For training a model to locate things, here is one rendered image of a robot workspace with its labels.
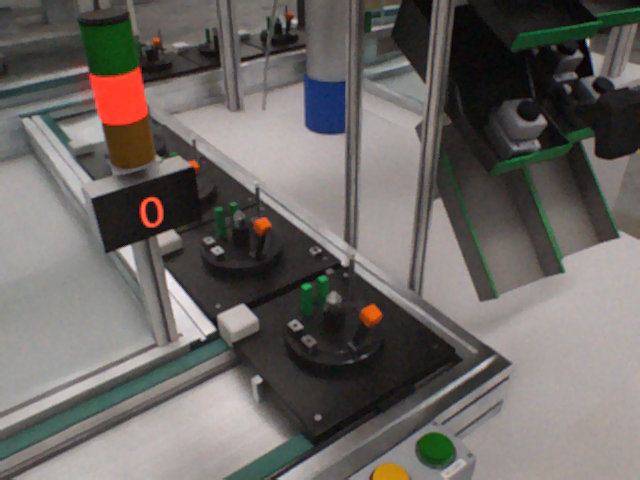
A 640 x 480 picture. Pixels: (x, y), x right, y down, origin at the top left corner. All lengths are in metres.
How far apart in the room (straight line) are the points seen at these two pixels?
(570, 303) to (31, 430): 0.88
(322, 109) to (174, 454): 1.10
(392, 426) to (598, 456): 0.30
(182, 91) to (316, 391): 1.29
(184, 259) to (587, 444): 0.67
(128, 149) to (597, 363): 0.77
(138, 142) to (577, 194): 0.72
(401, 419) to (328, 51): 1.08
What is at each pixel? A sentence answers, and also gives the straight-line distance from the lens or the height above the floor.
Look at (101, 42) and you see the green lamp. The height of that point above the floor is 1.39.
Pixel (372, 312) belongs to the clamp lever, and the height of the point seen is 1.07.
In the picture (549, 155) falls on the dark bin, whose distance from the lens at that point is 0.83.
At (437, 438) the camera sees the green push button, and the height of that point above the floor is 0.97.
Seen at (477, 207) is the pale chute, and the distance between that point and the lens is 0.91.
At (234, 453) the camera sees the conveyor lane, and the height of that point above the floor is 0.92.
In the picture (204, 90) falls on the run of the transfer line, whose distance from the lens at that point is 1.91.
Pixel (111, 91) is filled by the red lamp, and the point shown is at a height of 1.35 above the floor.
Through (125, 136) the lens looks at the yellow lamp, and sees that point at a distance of 0.64.
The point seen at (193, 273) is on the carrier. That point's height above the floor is 0.97.
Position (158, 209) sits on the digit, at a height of 1.20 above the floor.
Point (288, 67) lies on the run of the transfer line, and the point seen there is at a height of 0.92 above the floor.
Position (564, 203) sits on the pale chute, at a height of 1.05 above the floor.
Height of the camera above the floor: 1.54
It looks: 35 degrees down
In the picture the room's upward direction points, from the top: 1 degrees counter-clockwise
